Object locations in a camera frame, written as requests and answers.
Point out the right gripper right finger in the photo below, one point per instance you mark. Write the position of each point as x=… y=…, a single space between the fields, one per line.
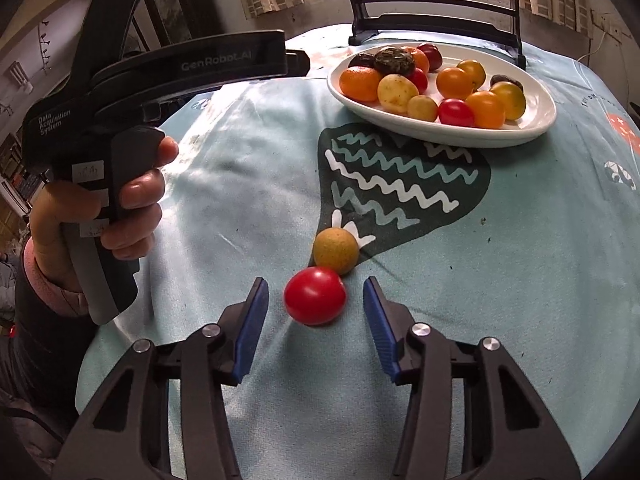
x=508 y=431

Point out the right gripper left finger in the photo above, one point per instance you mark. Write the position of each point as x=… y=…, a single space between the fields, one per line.
x=123 y=431

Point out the red cherry tomato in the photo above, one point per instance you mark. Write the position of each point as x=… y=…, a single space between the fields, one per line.
x=456 y=112
x=315 y=296
x=419 y=79

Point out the small yellow fruit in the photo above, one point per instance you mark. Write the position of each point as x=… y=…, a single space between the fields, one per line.
x=335 y=249
x=422 y=108

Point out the mandarin orange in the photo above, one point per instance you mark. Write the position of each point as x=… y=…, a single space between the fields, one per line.
x=360 y=83
x=419 y=58

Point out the dark wrinkled passion fruit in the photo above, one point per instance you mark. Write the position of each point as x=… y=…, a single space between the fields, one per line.
x=362 y=59
x=394 y=60
x=495 y=79

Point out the yellow round fruit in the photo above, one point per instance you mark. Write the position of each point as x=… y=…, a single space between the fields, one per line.
x=512 y=98

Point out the large yellow spotted fruit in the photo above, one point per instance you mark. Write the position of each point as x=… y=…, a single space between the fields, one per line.
x=395 y=92

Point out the large orange persimmon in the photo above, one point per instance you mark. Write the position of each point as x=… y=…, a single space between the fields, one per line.
x=453 y=83

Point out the pink sleeve forearm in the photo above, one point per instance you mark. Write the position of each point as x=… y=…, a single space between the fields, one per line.
x=59 y=300

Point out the person's left hand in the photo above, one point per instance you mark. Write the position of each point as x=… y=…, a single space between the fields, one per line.
x=61 y=203

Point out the light blue printed tablecloth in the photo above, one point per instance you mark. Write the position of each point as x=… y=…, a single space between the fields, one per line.
x=536 y=245

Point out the round painted table screen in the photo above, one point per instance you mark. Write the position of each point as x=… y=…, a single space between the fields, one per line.
x=366 y=26

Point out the white oval plate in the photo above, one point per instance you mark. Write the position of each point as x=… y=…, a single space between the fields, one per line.
x=539 y=116

